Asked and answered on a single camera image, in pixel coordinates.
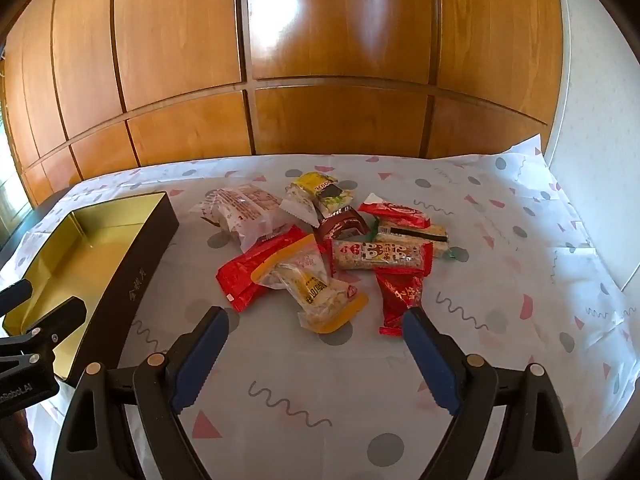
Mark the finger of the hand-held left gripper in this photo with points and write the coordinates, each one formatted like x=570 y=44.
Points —
x=55 y=320
x=15 y=296

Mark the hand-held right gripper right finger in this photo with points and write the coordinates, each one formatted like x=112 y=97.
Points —
x=432 y=360

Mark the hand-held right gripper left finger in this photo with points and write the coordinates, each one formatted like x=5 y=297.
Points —
x=197 y=360

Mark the shiny red snack packet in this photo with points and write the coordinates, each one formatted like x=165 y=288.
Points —
x=400 y=300

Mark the large red snack packet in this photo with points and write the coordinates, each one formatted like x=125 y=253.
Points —
x=245 y=275

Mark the black tin box gold interior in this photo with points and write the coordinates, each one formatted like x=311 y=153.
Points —
x=140 y=260

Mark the rice bar packet red ends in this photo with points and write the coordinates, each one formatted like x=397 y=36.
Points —
x=380 y=255

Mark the cracker packet green ends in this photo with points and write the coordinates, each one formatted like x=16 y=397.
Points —
x=415 y=234

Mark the clear packet yellow edges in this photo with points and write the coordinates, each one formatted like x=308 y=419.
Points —
x=320 y=295

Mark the red white snack packet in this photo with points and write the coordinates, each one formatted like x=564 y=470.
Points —
x=395 y=210

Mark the clear bun packet red print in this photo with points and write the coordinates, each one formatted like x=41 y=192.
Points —
x=240 y=207

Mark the brown snack packet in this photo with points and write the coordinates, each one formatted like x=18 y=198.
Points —
x=345 y=222

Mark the white beige cake packet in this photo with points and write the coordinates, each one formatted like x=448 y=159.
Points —
x=300 y=205

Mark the yellow snack packet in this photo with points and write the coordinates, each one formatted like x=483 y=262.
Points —
x=315 y=183

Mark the patterned white tablecloth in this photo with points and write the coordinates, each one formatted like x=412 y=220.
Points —
x=500 y=270

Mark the wooden panel wardrobe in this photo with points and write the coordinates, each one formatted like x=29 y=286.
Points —
x=325 y=35

